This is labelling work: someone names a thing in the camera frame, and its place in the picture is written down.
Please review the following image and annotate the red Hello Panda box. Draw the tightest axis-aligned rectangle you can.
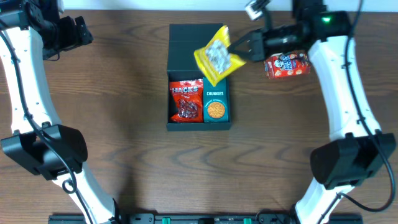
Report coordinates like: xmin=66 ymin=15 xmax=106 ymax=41
xmin=264 ymin=52 xmax=311 ymax=79

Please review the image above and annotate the yellow Hacks candy bag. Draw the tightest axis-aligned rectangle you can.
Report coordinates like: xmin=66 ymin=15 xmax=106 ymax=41
xmin=193 ymin=26 xmax=246 ymax=86

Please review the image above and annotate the teal coconut cookie box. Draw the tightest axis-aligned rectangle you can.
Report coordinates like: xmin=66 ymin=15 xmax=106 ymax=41
xmin=203 ymin=77 xmax=228 ymax=123

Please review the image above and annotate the dark green box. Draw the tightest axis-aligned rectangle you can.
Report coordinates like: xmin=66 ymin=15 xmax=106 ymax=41
xmin=166 ymin=23 xmax=232 ymax=131

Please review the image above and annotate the red Hacks candy bag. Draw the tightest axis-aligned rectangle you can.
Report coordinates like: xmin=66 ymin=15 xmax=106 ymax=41
xmin=169 ymin=79 xmax=203 ymax=123

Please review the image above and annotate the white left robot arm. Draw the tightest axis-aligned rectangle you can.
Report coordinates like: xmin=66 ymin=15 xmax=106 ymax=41
xmin=1 ymin=0 xmax=123 ymax=223

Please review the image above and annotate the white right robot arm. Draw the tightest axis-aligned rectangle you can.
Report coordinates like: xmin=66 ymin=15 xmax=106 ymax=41
xmin=246 ymin=1 xmax=396 ymax=223

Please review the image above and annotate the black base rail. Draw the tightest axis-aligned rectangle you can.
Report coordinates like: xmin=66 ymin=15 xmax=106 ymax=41
xmin=48 ymin=212 xmax=364 ymax=224

